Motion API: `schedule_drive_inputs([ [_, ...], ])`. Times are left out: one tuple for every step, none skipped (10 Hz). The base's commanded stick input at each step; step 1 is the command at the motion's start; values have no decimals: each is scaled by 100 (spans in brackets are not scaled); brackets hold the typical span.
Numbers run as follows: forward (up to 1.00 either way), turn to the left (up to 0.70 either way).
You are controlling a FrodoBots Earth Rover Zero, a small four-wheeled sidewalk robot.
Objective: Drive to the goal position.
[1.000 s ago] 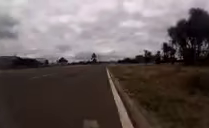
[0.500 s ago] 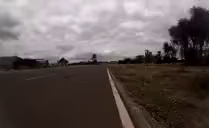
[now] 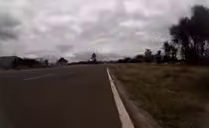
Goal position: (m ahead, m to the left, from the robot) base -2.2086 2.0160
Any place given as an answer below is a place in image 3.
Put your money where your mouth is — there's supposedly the tall thin distant tree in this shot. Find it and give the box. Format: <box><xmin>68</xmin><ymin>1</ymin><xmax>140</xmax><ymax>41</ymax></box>
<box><xmin>89</xmin><ymin>52</ymin><xmax>98</xmax><ymax>64</ymax></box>

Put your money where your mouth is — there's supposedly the small round tree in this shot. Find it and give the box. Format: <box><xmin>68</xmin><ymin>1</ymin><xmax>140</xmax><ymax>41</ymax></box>
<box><xmin>57</xmin><ymin>56</ymin><xmax>69</xmax><ymax>67</ymax></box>

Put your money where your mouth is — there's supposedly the row of distant trees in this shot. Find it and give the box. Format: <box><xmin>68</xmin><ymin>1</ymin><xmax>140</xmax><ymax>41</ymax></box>
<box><xmin>116</xmin><ymin>41</ymin><xmax>180</xmax><ymax>65</ymax></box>

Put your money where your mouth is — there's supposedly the white road edge line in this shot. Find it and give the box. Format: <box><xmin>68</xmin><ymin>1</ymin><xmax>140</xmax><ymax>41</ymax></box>
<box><xmin>105</xmin><ymin>67</ymin><xmax>136</xmax><ymax>128</ymax></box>

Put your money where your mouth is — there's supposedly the grey asphalt road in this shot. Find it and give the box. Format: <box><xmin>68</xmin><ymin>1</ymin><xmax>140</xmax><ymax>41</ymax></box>
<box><xmin>0</xmin><ymin>63</ymin><xmax>124</xmax><ymax>128</ymax></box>

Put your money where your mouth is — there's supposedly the dry grass verge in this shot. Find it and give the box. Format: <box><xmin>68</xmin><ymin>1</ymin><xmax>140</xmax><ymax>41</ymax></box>
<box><xmin>108</xmin><ymin>62</ymin><xmax>209</xmax><ymax>128</ymax></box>

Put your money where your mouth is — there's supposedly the white painted centre line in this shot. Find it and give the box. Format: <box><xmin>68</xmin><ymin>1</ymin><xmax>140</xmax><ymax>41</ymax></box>
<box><xmin>23</xmin><ymin>72</ymin><xmax>56</xmax><ymax>82</ymax></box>

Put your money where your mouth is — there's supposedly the line of dark bushes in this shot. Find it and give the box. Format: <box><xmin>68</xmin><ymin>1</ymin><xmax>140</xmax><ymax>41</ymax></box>
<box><xmin>11</xmin><ymin>56</ymin><xmax>50</xmax><ymax>70</ymax></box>

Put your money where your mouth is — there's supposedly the large dark tree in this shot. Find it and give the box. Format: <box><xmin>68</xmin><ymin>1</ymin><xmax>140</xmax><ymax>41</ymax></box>
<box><xmin>168</xmin><ymin>4</ymin><xmax>209</xmax><ymax>65</ymax></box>

